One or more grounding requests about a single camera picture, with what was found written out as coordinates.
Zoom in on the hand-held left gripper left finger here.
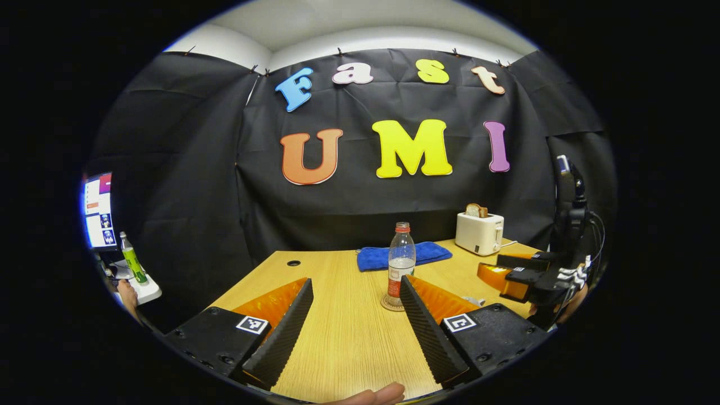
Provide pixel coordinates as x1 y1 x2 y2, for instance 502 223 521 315
163 277 314 390

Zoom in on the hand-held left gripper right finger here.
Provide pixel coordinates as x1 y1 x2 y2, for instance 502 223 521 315
399 274 551 389

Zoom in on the clear plastic water bottle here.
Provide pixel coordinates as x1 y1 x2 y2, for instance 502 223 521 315
387 222 417 307

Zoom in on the green drink bottle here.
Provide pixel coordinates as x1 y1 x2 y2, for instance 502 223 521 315
119 231 148 285

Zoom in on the white toaster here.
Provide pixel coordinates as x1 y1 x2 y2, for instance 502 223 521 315
455 212 505 257

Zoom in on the blue towel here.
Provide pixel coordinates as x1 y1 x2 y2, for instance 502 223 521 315
357 241 453 273

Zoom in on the white side table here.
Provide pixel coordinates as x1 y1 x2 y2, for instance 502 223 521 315
110 264 163 307

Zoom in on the black backdrop cloth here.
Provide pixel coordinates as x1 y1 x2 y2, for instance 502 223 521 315
84 48 617 332

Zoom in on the computer monitor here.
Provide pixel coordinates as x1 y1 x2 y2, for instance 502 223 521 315
82 172 118 251

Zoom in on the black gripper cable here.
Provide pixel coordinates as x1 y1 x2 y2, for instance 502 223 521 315
585 209 607 265

